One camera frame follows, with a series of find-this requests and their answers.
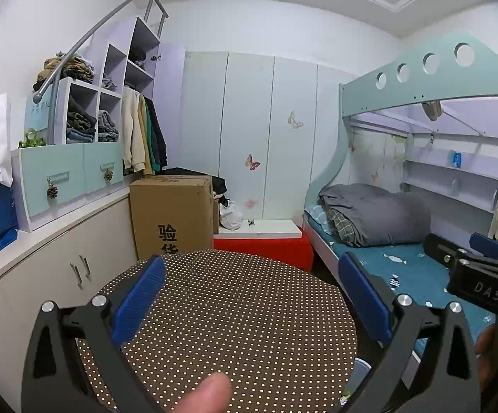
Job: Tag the white plastic trash bin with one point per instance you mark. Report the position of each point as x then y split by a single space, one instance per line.
360 370

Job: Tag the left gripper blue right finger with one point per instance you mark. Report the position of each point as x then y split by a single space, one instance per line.
428 363

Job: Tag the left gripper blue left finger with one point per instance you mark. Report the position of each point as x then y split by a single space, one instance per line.
54 378

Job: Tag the white bed frame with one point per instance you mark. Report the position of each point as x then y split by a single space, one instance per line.
331 260

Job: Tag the grey folded quilt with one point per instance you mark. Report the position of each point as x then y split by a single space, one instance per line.
366 216

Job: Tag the left hand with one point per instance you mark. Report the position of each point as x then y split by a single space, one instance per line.
211 396

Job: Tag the purple cube shelf unit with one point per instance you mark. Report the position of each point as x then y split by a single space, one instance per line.
72 150

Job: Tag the right hand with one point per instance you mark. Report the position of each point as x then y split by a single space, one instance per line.
486 351

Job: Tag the white wardrobe with butterflies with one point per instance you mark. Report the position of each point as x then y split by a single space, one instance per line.
267 125

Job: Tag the hanging jackets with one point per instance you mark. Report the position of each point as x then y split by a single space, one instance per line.
144 146

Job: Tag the red covered bench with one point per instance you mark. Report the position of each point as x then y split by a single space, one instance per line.
297 252

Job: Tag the white low cabinet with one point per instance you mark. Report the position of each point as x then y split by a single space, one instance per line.
67 261

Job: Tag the teal candy-print bed sheet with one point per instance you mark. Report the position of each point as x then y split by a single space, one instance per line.
405 269

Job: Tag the purple wall shelf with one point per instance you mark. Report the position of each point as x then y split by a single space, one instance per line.
467 177

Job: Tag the brown cardboard box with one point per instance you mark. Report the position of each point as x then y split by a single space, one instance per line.
172 214

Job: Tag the teal upper bunk rail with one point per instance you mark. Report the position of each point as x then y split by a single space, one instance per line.
457 66

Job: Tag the white plastic bag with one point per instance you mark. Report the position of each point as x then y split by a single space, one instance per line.
230 216

